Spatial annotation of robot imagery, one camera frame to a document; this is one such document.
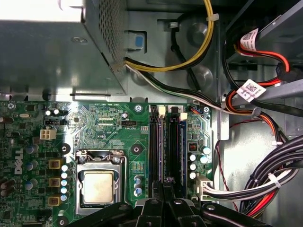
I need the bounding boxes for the black cable bundle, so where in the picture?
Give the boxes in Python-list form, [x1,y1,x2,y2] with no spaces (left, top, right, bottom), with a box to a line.
[239,134,303,219]

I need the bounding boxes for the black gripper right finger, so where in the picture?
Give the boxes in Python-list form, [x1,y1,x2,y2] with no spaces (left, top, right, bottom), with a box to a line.
[164,180,273,227]

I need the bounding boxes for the white four-pin socket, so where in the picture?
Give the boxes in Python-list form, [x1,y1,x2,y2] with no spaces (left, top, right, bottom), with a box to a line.
[39,127,57,141]

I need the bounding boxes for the green motherboard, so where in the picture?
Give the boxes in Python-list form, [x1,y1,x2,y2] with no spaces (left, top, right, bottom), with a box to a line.
[0,100,213,227]

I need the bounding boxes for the silver CPU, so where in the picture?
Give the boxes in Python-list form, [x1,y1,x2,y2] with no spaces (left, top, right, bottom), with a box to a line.
[83,171,115,205]

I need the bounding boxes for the black PC case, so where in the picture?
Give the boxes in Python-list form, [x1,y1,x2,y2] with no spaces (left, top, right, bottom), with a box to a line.
[0,0,303,227]

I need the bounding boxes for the grey power supply unit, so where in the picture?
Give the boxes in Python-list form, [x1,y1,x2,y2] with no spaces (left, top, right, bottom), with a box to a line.
[0,0,129,96]

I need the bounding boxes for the metal drive cage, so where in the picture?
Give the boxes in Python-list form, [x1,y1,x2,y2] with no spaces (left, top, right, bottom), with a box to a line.
[224,0,303,102]

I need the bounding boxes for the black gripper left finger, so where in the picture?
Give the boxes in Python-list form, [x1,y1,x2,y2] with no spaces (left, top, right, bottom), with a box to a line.
[62,181,165,227]

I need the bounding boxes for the white board connector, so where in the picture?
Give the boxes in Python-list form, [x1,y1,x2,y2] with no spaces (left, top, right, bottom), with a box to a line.
[195,175,214,202]

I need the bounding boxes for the red orange power wires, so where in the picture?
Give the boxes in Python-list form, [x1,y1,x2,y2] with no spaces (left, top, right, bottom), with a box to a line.
[224,35,291,144]

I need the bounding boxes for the white black supply wires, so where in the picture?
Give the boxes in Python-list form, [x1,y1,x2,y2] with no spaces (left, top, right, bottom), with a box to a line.
[125,63,229,115]

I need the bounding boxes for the wire locking lever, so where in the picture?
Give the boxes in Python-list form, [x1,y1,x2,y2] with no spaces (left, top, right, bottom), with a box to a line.
[86,150,128,204]

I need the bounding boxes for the metal socket cover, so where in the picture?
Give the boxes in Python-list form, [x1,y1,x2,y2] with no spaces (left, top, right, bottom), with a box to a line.
[75,151,126,215]

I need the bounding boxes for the CPU socket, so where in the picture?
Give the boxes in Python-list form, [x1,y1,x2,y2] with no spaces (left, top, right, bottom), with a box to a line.
[74,148,127,216]

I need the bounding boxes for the grey clip with blue tab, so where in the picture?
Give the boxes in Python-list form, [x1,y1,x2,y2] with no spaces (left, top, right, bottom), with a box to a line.
[125,30,146,51]

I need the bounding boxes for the yellow wires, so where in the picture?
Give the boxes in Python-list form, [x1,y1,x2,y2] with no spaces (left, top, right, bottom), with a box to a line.
[124,0,215,73]

